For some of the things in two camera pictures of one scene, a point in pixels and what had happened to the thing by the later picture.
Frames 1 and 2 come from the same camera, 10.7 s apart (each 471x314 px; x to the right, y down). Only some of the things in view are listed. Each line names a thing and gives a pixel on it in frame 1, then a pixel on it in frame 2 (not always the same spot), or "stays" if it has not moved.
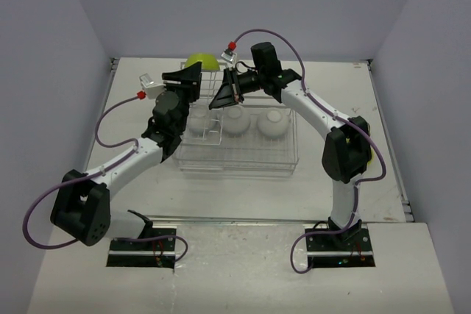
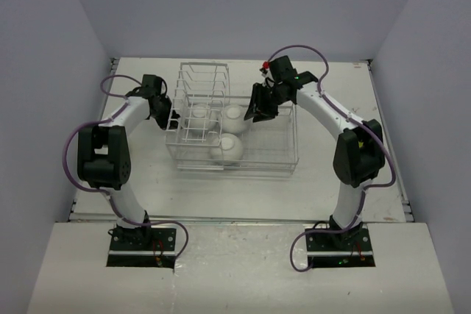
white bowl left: [198, 119] stays
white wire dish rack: [256, 137] stays
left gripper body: [188, 93] -> [161, 116]
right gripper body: [232, 78] -> [271, 98]
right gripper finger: [225, 97] -> [263, 115]
